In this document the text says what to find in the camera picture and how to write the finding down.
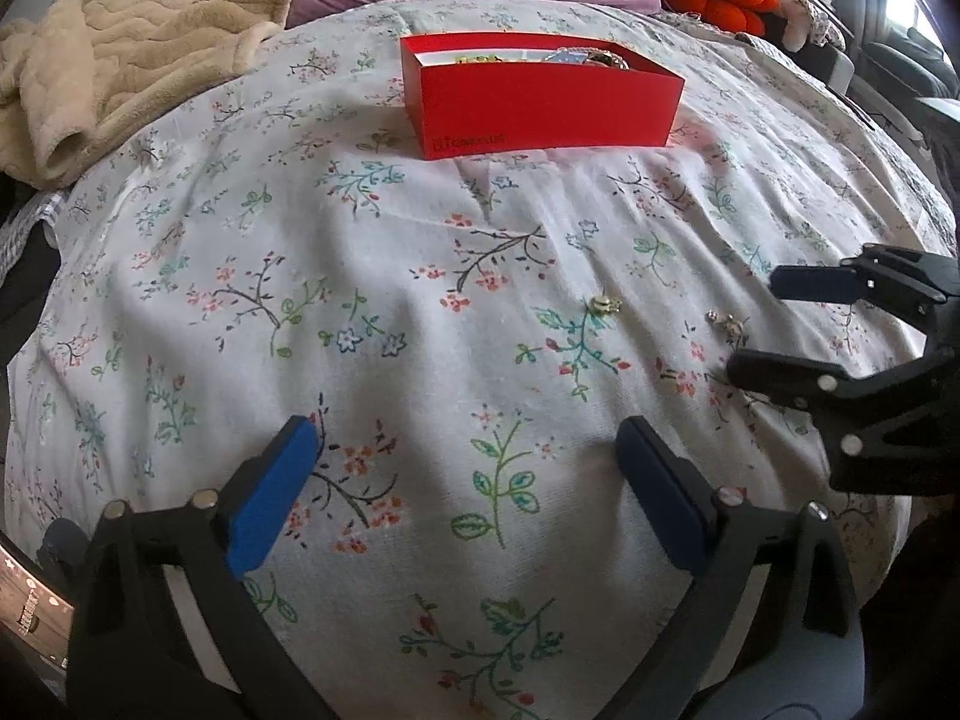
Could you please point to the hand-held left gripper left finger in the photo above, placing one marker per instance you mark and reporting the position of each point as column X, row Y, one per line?
column 274, row 491

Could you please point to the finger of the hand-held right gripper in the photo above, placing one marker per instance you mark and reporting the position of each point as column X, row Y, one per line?
column 810, row 281
column 780, row 375

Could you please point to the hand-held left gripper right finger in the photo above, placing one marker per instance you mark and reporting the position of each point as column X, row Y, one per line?
column 664, row 495

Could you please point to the small gold earring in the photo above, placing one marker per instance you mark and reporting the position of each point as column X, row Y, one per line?
column 604, row 304
column 729, row 322

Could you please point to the red cardboard box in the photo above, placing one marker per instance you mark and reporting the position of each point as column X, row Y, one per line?
column 540, row 109

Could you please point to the floral white bedsheet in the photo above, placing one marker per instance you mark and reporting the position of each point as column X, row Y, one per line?
column 375, row 315

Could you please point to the dark blue round object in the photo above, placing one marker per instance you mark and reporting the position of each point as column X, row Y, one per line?
column 64, row 544

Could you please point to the dark office chair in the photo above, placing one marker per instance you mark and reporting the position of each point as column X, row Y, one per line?
column 907, row 67

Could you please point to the printed brown object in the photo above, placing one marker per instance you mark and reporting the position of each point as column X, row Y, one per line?
column 30, row 604

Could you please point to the grey checked cloth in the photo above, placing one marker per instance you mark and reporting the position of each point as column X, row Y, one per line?
column 30, row 229

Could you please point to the beige fleece blanket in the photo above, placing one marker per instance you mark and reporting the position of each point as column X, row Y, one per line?
column 135, row 37

